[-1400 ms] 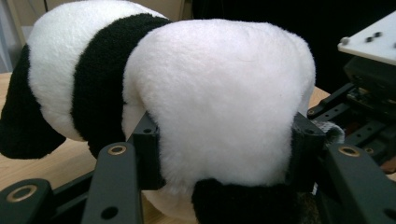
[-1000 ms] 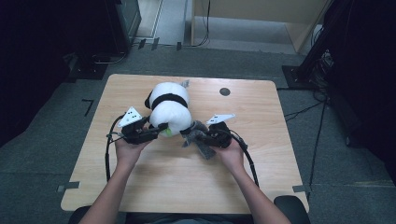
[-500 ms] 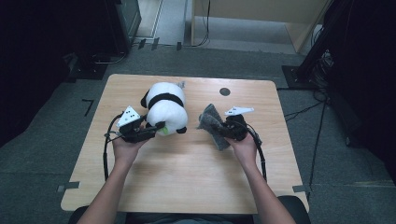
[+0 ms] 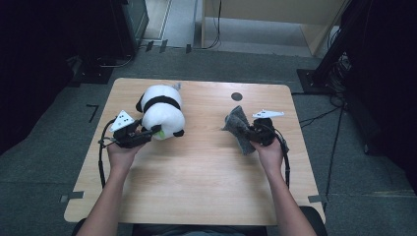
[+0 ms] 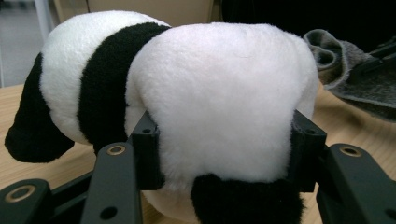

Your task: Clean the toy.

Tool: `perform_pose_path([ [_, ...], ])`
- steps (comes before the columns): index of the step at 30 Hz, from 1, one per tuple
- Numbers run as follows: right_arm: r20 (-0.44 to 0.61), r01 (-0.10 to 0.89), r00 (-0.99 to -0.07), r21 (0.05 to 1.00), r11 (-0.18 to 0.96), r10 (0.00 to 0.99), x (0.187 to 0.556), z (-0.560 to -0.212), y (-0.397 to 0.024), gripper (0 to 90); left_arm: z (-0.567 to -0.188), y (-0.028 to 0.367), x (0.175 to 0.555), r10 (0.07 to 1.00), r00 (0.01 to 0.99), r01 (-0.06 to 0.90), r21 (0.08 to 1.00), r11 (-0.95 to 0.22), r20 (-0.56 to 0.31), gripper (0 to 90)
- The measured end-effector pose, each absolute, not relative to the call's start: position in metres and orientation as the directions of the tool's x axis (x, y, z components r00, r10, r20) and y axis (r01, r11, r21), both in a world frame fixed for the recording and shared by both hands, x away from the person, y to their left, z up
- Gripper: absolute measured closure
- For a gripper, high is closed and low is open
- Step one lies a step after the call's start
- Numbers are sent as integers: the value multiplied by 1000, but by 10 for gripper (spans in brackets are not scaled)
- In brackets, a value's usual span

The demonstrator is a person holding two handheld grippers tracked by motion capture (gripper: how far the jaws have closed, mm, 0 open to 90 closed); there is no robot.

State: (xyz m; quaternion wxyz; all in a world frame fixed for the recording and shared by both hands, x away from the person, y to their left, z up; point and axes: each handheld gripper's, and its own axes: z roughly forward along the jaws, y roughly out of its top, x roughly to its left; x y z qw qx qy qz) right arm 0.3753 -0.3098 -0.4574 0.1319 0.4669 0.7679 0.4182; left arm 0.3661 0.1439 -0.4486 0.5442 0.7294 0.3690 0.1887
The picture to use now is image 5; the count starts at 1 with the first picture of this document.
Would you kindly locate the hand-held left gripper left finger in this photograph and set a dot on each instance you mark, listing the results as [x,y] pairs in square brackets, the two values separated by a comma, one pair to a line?
[146,155]

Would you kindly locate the panda plush toy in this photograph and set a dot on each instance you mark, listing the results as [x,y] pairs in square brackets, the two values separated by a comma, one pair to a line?
[218,93]

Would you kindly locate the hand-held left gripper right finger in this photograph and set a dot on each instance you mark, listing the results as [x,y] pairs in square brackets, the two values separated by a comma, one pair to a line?
[306,155]

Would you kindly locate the white metal post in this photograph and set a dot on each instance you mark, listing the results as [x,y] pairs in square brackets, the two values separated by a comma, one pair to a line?
[43,18]

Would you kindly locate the grey fluffy cloth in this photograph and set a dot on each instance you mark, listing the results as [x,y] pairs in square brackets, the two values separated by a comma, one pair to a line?
[367,93]

